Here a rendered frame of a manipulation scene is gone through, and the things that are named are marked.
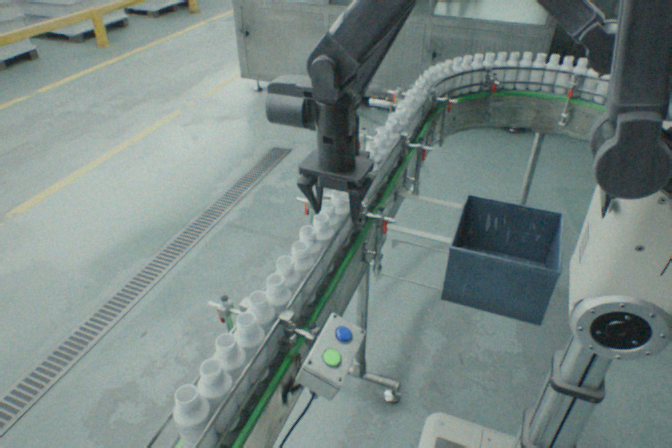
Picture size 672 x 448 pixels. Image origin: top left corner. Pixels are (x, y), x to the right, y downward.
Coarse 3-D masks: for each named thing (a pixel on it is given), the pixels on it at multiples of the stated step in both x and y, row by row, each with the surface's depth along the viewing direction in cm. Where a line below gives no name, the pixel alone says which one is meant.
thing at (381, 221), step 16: (400, 96) 206; (448, 96) 198; (416, 144) 167; (416, 176) 173; (416, 192) 176; (384, 224) 133; (208, 304) 106; (224, 304) 104; (240, 304) 101; (224, 320) 108; (288, 320) 97; (288, 336) 102; (304, 336) 99
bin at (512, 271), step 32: (480, 224) 170; (512, 224) 165; (544, 224) 161; (480, 256) 140; (512, 256) 172; (544, 256) 168; (448, 288) 152; (480, 288) 147; (512, 288) 143; (544, 288) 138
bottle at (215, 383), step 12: (216, 360) 83; (204, 372) 84; (216, 372) 81; (204, 384) 83; (216, 384) 83; (228, 384) 84; (204, 396) 83; (216, 396) 83; (216, 408) 85; (228, 408) 86; (228, 420) 88
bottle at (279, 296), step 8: (272, 280) 102; (280, 280) 102; (272, 288) 99; (280, 288) 99; (272, 296) 100; (280, 296) 101; (288, 296) 102; (272, 304) 100; (280, 304) 100; (280, 312) 102; (280, 328) 105; (280, 336) 106
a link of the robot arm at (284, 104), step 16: (320, 64) 60; (336, 64) 61; (288, 80) 68; (304, 80) 67; (320, 80) 62; (336, 80) 61; (352, 80) 67; (272, 96) 69; (288, 96) 68; (320, 96) 64; (336, 96) 63; (272, 112) 69; (288, 112) 68; (304, 128) 70
